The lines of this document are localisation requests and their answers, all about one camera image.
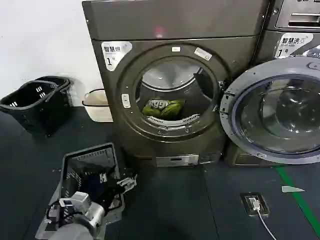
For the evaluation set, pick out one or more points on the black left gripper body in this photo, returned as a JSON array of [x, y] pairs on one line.
[[113, 193]]

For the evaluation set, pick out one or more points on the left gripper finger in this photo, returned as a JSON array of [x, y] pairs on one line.
[[130, 187], [128, 179]]

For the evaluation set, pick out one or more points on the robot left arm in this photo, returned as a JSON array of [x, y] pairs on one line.
[[75, 225]]

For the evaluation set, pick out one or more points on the dark clothes pile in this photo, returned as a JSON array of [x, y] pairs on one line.
[[93, 183]]

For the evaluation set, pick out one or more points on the grey plastic laundry basket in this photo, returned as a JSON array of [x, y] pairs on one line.
[[75, 160]]

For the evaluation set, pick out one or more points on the white lint filter grille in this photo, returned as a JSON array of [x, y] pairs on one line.
[[172, 120]]

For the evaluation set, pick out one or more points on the cream plastic basket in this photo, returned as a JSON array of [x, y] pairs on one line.
[[98, 110]]

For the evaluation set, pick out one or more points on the green garment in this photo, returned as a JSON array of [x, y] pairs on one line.
[[172, 107]]

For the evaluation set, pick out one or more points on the black plastic laundry basket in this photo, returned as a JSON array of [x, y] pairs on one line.
[[32, 110], [60, 79]]

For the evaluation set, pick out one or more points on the white power plug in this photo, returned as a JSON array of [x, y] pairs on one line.
[[253, 203]]

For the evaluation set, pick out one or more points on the metal floor socket box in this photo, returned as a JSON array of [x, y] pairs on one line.
[[262, 200]]

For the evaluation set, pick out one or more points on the grey front-load dryer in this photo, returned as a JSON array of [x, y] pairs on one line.
[[175, 30]]

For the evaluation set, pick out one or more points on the round glass dryer door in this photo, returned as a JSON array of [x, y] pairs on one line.
[[275, 112]]

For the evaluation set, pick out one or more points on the white paper scrap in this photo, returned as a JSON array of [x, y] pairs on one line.
[[291, 189]]

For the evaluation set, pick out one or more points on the grey washing machine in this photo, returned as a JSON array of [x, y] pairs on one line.
[[270, 42]]

